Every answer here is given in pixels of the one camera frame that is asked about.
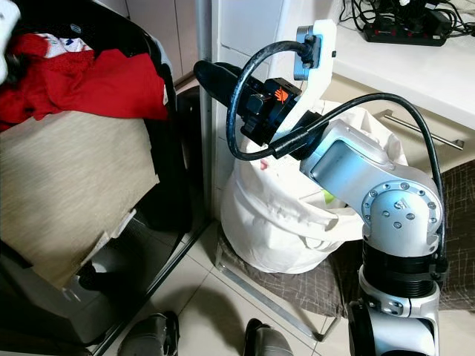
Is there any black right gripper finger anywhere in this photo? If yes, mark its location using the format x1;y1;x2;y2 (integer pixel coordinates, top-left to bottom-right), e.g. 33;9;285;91
193;59;266;93
197;74;262;113

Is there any red garment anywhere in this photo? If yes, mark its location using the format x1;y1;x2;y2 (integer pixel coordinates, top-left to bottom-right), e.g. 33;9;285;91
0;33;169;133

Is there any white cabinet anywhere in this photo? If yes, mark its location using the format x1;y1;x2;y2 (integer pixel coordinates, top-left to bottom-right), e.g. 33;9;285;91
197;0;475;223

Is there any white fabric laundry bag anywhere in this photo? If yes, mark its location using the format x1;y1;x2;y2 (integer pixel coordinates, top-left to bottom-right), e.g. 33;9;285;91
220;100;409;275

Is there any black power strip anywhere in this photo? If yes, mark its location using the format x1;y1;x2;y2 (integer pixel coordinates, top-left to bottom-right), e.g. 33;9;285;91
362;6;455;47

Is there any white printed garment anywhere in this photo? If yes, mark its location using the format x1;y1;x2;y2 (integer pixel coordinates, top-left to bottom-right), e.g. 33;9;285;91
43;33;94;60

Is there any brown checked cushion chair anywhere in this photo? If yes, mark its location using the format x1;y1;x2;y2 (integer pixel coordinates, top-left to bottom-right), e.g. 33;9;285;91
214;159;475;343

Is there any grey robot right foot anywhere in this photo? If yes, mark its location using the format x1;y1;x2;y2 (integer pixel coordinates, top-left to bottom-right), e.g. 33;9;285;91
242;318;299;356

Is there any grey robot foot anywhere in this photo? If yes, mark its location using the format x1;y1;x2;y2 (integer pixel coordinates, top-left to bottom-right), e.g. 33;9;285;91
242;318;299;356
117;311;180;356

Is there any grey robot left foot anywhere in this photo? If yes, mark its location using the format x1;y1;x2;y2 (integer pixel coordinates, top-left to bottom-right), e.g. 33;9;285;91
117;311;180;356

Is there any black looped wrist cable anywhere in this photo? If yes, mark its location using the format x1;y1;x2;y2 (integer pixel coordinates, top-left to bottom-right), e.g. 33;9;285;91
226;39;320;162

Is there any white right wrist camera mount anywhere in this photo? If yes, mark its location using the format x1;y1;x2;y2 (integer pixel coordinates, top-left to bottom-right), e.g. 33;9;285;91
278;19;339;140

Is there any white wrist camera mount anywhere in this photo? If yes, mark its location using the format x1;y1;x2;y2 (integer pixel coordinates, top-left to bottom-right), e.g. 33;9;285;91
278;19;339;140
0;0;22;84

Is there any metal drawer handle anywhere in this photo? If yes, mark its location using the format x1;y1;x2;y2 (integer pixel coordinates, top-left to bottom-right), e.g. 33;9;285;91
374;109;466;151

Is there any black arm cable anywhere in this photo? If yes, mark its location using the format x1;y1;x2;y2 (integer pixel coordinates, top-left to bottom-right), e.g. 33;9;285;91
275;92;451;281

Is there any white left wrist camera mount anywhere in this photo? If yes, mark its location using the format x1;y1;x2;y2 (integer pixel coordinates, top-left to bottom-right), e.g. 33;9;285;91
0;0;22;84

